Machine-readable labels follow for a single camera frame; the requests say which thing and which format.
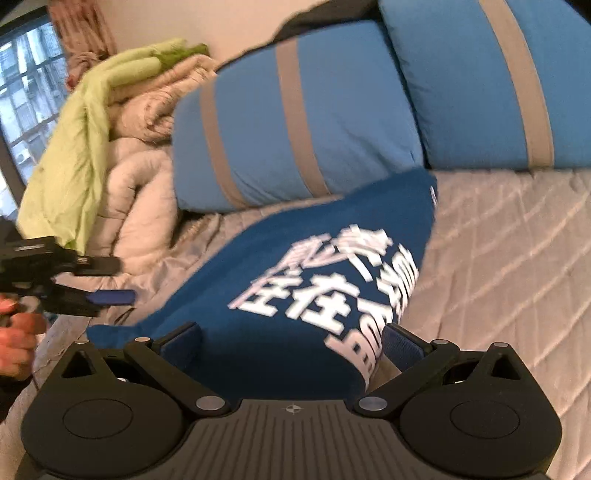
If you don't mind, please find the person's left hand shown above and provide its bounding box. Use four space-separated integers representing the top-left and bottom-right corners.
0 296 48 381

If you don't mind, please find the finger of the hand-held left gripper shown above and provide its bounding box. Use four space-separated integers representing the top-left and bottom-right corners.
74 255 123 276
45 282 137 318

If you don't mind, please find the blue grey-striped pillow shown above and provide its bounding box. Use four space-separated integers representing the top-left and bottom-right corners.
172 19 426 214
378 0 591 172

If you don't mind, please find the patterned curtain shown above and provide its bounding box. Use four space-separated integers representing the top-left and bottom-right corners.
48 0 117 89

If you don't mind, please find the white quilted comforter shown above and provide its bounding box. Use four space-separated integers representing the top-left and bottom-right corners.
102 52 223 278

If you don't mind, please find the blue printed sweatshirt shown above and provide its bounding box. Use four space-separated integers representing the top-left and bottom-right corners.
85 167 440 403

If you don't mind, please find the black cloth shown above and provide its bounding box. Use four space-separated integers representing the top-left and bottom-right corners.
271 0 385 44

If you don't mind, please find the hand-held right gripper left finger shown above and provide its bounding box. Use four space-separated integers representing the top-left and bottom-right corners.
60 322 232 420

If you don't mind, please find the window with dark frame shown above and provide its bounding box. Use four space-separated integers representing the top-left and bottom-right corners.
0 13 66 204

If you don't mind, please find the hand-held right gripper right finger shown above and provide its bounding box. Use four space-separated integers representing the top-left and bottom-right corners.
353 322 536 420

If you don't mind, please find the light green blanket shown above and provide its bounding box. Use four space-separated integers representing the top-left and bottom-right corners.
17 38 209 254

